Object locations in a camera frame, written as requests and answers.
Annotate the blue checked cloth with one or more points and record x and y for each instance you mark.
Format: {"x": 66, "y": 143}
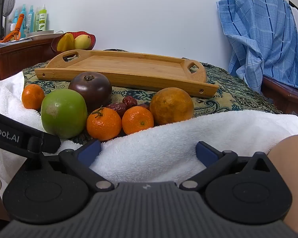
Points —
{"x": 258, "y": 37}

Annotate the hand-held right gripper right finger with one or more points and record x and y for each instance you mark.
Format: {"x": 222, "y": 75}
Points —
{"x": 206, "y": 153}

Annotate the brown wooden chair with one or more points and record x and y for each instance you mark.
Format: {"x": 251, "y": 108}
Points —
{"x": 285, "y": 94}

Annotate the thin pale green bottle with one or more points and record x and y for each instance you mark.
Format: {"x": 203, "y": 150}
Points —
{"x": 36, "y": 18}

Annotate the person's right leg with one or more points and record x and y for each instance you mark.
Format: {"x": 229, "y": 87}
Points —
{"x": 290, "y": 168}

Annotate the green apple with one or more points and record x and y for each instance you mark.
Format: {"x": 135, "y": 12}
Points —
{"x": 64, "y": 112}

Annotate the brown wooden cabinet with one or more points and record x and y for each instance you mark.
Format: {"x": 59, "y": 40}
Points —
{"x": 19, "y": 54}

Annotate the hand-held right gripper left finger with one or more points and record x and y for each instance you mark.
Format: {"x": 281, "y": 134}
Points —
{"x": 89, "y": 152}

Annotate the white towel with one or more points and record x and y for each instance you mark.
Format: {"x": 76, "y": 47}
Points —
{"x": 151, "y": 148}

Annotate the red fruit bowl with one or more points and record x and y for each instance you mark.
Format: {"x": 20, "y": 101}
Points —
{"x": 93, "y": 39}

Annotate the light blue bottle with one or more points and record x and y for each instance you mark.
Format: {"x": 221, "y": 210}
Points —
{"x": 23, "y": 18}
{"x": 31, "y": 19}

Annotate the yellow starfruit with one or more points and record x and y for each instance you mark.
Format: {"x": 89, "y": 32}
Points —
{"x": 64, "y": 42}

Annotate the dark purple round fruit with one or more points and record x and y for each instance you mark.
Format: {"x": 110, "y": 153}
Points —
{"x": 89, "y": 90}

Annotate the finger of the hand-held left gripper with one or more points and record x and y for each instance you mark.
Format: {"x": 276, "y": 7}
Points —
{"x": 48, "y": 145}

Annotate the large mottled orange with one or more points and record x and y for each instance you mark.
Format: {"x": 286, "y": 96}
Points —
{"x": 171, "y": 106}

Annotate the blue spray bottle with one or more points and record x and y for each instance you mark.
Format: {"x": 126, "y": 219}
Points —
{"x": 15, "y": 19}

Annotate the white hanging cloth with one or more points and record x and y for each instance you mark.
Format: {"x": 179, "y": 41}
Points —
{"x": 296, "y": 22}

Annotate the white flat tray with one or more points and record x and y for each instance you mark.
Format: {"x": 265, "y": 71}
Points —
{"x": 39, "y": 34}

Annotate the wooden serving tray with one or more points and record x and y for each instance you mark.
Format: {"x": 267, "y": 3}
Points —
{"x": 129, "y": 67}

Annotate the red jujube date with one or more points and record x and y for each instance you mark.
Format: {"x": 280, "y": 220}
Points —
{"x": 118, "y": 109}
{"x": 130, "y": 101}
{"x": 144, "y": 106}

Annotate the yellow mango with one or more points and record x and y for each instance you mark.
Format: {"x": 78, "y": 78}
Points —
{"x": 82, "y": 42}

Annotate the mandarin with green stem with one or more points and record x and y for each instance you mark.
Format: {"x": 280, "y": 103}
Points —
{"x": 103, "y": 125}

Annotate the small orange mandarin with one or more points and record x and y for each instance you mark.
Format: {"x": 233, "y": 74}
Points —
{"x": 32, "y": 97}
{"x": 138, "y": 121}

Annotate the green label bottle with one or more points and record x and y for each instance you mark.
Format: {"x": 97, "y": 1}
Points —
{"x": 42, "y": 18}

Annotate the round mesh swatter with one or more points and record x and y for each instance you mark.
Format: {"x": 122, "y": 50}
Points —
{"x": 10, "y": 2}

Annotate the blue patterned paisley cloth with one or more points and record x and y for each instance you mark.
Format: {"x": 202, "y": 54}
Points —
{"x": 226, "y": 96}

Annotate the stack of papers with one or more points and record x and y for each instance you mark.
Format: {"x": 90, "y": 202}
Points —
{"x": 7, "y": 43}

